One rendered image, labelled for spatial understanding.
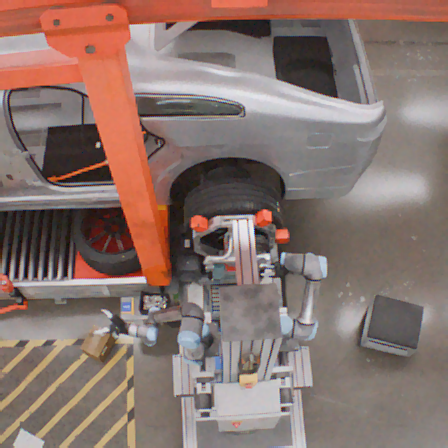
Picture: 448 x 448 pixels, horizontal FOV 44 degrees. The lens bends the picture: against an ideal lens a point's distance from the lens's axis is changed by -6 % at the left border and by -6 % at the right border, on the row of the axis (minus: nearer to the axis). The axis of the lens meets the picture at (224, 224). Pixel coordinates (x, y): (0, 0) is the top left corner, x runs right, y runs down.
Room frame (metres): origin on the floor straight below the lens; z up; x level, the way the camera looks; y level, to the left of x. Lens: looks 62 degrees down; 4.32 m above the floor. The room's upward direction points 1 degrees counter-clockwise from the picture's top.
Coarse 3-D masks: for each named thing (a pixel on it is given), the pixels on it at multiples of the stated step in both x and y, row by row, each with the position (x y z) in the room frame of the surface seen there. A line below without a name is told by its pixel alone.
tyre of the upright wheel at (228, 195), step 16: (192, 192) 1.98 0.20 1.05; (208, 192) 1.92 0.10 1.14; (224, 192) 1.90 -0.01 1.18; (240, 192) 1.90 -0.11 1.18; (256, 192) 1.91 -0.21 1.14; (272, 192) 1.97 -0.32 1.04; (192, 208) 1.86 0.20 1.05; (208, 208) 1.81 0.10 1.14; (224, 208) 1.79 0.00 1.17; (240, 208) 1.79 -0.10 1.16; (256, 208) 1.80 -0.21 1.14; (272, 208) 1.84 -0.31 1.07; (192, 240) 1.78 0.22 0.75
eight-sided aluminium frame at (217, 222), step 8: (224, 216) 1.76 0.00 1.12; (232, 216) 1.75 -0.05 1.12; (240, 216) 1.75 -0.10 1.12; (248, 216) 1.75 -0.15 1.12; (208, 224) 1.74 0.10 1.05; (216, 224) 1.70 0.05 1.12; (224, 224) 1.70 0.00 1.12; (272, 224) 1.77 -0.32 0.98; (200, 232) 1.70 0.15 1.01; (208, 232) 1.70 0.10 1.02; (264, 232) 1.71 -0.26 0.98; (272, 232) 1.71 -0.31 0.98; (272, 240) 1.71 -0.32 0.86; (200, 248) 1.70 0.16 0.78; (208, 248) 1.74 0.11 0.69; (256, 248) 1.75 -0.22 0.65; (272, 248) 1.71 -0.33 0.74
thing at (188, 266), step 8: (184, 240) 1.93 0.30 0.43; (184, 248) 1.87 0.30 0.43; (192, 248) 1.87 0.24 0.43; (184, 256) 1.82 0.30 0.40; (192, 256) 1.82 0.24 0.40; (176, 264) 1.76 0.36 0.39; (184, 264) 1.75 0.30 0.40; (192, 264) 1.75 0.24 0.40; (200, 264) 1.79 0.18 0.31; (184, 272) 1.70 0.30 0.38; (192, 272) 1.70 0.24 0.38; (200, 272) 1.72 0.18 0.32; (184, 280) 1.74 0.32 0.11
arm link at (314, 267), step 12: (312, 264) 1.31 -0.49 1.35; (324, 264) 1.31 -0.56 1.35; (312, 276) 1.26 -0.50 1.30; (324, 276) 1.26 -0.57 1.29; (312, 288) 1.21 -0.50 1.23; (312, 300) 1.16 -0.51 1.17; (300, 312) 1.12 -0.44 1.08; (312, 312) 1.11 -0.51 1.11; (300, 324) 1.06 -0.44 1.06; (312, 324) 1.05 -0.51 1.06; (300, 336) 1.00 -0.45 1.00; (312, 336) 0.99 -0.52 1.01
